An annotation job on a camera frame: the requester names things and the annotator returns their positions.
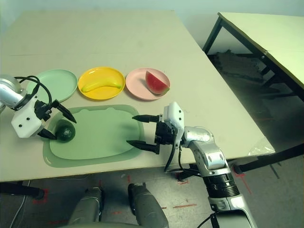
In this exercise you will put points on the green cutting board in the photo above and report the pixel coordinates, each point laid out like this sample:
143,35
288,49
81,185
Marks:
102,135

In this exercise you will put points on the light green plastic plate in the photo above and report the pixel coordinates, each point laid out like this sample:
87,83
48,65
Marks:
59,83

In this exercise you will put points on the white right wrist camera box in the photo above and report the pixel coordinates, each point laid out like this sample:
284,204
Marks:
174,114

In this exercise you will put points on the grey robot right leg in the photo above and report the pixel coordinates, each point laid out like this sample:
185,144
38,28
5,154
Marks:
147,206

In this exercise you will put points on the grey robot left leg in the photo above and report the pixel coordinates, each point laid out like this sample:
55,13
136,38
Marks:
86,204

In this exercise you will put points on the yellow banana toy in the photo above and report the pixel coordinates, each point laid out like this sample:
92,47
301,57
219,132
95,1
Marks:
102,85

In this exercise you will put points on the red watermelon slice toy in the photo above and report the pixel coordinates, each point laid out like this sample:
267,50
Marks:
155,83

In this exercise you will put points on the black table leg bar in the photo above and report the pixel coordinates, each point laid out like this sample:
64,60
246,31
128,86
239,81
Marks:
21,188
268,160

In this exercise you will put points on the yellow plastic plate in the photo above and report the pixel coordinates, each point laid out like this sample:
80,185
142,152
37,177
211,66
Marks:
102,73

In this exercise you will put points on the pink plastic plate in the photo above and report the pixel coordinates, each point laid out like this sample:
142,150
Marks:
135,85

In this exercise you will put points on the side table with black frame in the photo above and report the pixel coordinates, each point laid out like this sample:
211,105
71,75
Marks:
273,35

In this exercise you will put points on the clear crumpled plastic bag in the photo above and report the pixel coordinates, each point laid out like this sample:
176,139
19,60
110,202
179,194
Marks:
261,147

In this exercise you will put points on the dark green avocado toy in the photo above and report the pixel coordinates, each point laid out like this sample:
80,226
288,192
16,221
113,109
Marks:
66,131

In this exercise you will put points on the grey robot leg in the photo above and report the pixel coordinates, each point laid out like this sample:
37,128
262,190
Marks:
86,204
147,206

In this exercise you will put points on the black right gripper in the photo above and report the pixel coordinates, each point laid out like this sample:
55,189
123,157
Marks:
165,134

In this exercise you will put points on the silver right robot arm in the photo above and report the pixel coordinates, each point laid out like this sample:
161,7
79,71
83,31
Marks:
209,152

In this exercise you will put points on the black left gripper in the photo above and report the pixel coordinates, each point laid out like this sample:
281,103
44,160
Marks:
42,111

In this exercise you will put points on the dark brown floor mat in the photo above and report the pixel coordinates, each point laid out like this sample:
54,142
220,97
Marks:
237,64

